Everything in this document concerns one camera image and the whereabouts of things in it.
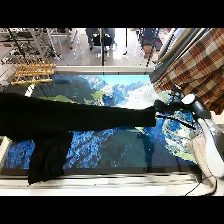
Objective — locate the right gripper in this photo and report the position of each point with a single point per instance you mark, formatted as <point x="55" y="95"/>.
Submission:
<point x="168" y="106"/>

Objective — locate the black trousers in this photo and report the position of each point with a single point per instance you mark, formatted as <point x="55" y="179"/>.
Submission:
<point x="83" y="116"/>

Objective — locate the brown clothes hanger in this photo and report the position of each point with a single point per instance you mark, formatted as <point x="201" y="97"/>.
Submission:
<point x="35" y="65"/>
<point x="31" y="80"/>
<point x="33" y="71"/>

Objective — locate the beige garment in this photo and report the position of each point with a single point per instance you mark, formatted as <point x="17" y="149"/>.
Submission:
<point x="199" y="151"/>

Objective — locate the checked shirt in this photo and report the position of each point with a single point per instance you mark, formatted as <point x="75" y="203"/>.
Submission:
<point x="203" y="63"/>

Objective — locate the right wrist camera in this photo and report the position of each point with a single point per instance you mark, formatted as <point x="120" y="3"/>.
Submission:
<point x="177" y="90"/>

